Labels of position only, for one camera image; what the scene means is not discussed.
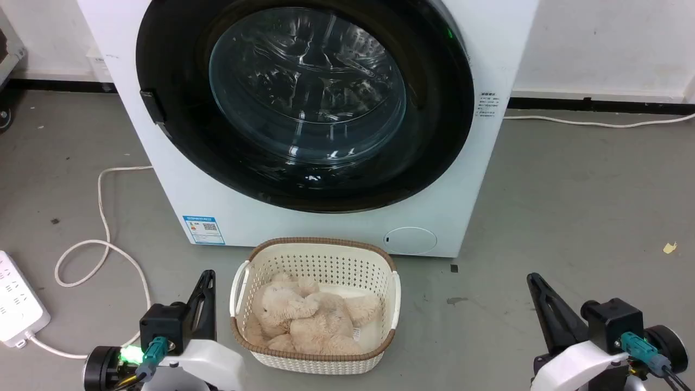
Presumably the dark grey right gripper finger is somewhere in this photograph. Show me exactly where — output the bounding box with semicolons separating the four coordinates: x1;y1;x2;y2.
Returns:
526;273;591;355

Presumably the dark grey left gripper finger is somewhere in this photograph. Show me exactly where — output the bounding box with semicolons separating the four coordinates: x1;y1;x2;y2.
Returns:
184;269;217;343

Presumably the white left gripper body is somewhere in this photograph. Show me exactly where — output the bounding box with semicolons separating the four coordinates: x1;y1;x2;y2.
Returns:
142;339;246;391

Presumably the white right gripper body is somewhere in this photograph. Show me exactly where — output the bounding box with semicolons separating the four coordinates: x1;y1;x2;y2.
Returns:
531;339;647;391

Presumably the black round glass washer door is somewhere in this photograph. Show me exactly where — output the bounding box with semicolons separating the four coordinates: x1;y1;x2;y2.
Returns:
136;0;475;213

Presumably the white front-load washing machine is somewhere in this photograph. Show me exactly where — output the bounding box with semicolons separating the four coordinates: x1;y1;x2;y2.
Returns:
77;0;540;258

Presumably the blue energy label sticker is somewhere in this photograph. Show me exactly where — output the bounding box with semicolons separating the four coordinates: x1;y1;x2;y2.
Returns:
182;216;226;245

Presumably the beige plush teddy bear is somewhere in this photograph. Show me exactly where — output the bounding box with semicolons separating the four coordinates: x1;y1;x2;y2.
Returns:
243;273;383;356

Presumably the cream perforated laundry basket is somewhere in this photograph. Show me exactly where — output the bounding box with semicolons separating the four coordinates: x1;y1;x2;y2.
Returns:
229;237;401;375

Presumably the white power strip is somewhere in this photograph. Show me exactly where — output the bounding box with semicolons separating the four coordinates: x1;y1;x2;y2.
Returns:
0;250;51;349

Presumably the white text warning sticker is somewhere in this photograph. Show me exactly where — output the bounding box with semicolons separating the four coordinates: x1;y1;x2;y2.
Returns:
476;92;500;118

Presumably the grey wheeled cart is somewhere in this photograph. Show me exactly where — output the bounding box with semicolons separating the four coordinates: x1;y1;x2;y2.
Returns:
0;8;27;135

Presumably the teal-plug left gripper cable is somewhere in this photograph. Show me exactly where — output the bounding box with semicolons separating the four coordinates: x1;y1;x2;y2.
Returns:
111;336;169;391

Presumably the teal-plug gripper cable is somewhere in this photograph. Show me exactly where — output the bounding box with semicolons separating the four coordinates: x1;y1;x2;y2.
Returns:
620;332;695;391
111;336;169;391

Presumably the teal-plug right gripper cable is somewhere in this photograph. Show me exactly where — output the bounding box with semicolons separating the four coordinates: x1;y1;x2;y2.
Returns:
620;332;695;391

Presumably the white looping power cable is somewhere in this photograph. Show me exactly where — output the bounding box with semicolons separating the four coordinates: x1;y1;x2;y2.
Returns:
27;165;154;360

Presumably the thin white floor cable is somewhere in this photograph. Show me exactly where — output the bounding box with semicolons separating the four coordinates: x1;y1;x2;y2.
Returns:
503;112;695;129

